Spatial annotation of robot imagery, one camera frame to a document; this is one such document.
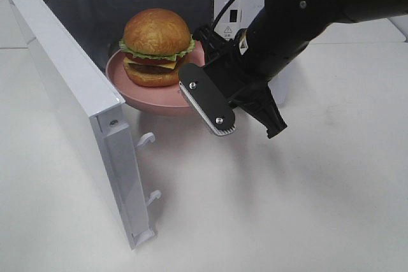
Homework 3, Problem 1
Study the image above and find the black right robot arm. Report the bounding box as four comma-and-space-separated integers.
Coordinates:
179, 0, 407, 138

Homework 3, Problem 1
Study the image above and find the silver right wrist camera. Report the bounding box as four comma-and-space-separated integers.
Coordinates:
178, 63, 235, 136

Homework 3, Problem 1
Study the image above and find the pink round plate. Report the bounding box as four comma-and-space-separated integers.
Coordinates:
105, 51, 193, 116

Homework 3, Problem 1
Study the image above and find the burger with lettuce and cheese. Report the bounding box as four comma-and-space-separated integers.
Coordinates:
119, 8, 195, 87

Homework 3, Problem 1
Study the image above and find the white microwave door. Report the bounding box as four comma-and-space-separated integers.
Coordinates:
9, 0, 161, 248

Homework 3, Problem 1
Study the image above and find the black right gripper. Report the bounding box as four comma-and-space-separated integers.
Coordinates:
193, 24, 287, 139

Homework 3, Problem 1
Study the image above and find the white warning label sticker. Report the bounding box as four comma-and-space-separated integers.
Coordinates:
221, 23, 237, 40

